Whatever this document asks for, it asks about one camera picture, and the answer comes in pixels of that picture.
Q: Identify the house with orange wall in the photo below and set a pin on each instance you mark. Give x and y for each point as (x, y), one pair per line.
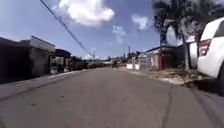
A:
(162, 57)

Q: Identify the dirt verge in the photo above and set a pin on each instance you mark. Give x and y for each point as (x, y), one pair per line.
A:
(170, 76)

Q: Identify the white car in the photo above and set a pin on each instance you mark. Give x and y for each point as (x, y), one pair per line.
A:
(210, 53)

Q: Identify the white fence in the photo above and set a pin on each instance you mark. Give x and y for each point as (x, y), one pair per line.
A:
(136, 63)

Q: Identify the grey asphalt road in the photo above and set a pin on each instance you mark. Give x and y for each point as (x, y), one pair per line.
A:
(106, 100)

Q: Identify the pole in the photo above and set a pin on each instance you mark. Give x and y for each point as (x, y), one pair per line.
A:
(129, 50)

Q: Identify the pale concrete pavement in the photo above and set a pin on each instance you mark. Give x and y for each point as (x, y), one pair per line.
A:
(63, 74)

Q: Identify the house with porch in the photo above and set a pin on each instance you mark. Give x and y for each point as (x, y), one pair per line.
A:
(61, 61)

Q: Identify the dark grey building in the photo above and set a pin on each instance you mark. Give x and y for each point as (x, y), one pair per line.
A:
(23, 58)

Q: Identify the palm tree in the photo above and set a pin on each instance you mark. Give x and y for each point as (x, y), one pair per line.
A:
(184, 30)

